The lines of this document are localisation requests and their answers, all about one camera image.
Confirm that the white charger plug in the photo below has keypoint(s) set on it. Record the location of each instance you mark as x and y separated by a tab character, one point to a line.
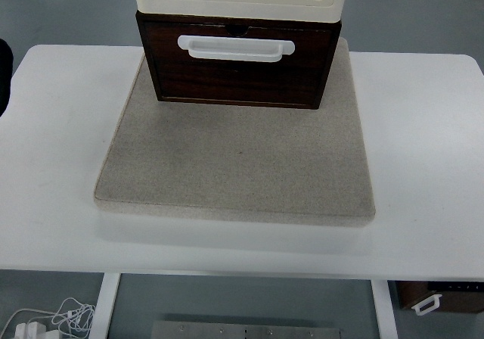
30	330

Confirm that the beige square mat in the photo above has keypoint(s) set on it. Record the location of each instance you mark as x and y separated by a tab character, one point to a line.
234	165

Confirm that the dark brown drawer housing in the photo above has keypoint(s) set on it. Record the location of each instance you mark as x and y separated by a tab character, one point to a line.
181	20

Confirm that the white table leg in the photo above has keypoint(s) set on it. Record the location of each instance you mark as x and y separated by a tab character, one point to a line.
104	308
383	312

